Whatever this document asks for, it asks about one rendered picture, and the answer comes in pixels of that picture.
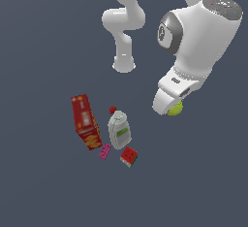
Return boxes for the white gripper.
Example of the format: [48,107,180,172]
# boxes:
[151,65,207,116]

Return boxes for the red Rubik's cube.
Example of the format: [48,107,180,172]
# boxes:
[119,145,140,169]

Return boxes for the red cracker box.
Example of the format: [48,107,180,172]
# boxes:
[70,93,103,151]

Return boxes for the white bleach bottle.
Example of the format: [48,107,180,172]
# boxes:
[107,110,132,150]

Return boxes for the pink toy brick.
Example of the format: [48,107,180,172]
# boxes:
[98,143,112,160]

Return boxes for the yellow-green tennis ball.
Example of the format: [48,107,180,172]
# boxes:
[167,100,184,116]

